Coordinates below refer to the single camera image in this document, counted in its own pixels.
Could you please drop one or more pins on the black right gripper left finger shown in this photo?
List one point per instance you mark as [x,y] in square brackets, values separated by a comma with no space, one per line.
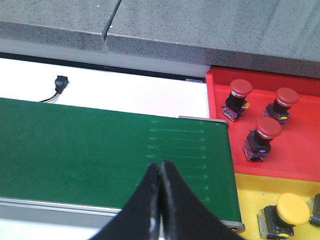
[139,219]

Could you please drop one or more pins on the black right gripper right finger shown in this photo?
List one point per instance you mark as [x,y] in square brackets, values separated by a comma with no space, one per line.
[184,216]

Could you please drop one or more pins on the red button with yellow tab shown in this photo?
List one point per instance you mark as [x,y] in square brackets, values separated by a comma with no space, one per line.
[235,104]

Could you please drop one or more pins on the yellow button in tray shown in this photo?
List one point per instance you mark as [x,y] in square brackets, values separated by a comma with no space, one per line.
[277,222]
[314,205]

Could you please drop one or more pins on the red mushroom push button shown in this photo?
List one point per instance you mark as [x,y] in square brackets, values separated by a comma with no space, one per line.
[257,145]

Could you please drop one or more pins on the green conveyor belt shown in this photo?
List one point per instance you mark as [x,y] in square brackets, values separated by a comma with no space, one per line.
[94,157]

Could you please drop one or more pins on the yellow plastic tray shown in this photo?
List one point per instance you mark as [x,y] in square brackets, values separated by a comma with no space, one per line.
[256,192]

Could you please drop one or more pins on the red object at right edge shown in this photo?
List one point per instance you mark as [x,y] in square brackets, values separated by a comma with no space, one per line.
[295,153]

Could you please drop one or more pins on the grey stone counter slab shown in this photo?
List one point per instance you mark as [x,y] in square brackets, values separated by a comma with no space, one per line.
[173,36]

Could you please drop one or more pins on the metal conveyor end bracket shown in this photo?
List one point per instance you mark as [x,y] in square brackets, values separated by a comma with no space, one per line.
[220,121]

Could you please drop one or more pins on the aluminium conveyor side rail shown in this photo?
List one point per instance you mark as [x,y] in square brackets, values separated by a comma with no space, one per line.
[56,213]

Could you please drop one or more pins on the black sensor with cable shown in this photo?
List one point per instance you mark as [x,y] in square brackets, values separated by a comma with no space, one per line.
[61,83]

